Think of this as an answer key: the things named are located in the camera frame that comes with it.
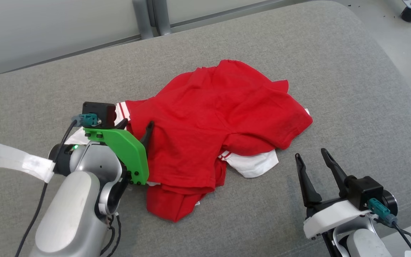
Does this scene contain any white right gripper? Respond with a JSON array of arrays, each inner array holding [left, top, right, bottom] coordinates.
[[295, 148, 373, 240]]

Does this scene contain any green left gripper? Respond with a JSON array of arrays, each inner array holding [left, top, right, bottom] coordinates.
[[83, 119, 154, 186]]

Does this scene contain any red sleeveless jersey shirt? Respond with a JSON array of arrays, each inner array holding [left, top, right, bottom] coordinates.
[[115, 66, 280, 222]]

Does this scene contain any black caster wheel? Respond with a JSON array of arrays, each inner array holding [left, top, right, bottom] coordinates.
[[401, 0, 411, 22]]

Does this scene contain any teal left camera connector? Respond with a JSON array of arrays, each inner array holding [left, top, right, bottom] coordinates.
[[72, 114, 102, 128]]

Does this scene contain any teal camera connector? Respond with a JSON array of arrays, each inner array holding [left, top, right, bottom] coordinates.
[[367, 198, 398, 227], [72, 114, 102, 128]]

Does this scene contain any teal right camera connector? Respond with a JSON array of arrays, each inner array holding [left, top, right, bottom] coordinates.
[[367, 198, 398, 227]]

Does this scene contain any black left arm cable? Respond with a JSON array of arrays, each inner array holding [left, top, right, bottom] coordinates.
[[100, 213, 122, 257]]

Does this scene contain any black left camera cable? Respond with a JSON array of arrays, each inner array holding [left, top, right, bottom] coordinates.
[[15, 121, 78, 257]]

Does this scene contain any grey metal partition post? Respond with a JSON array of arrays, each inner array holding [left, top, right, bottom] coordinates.
[[132, 0, 154, 40], [151, 0, 172, 36]]

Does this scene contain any white tape strap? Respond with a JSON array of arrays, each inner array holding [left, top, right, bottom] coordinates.
[[0, 143, 55, 183]]

